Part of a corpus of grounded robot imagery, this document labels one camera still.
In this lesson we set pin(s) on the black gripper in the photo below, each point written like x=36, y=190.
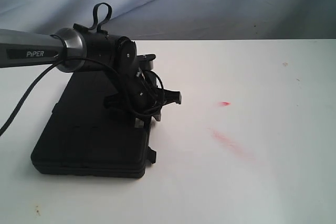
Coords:
x=143, y=94

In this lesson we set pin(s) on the black plastic tool case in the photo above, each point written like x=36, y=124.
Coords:
x=84, y=138

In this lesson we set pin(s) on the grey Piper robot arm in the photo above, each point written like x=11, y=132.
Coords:
x=78, y=49

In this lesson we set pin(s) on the grey backdrop cloth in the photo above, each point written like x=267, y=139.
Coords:
x=180, y=19

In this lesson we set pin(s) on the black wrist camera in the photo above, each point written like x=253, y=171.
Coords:
x=146, y=61

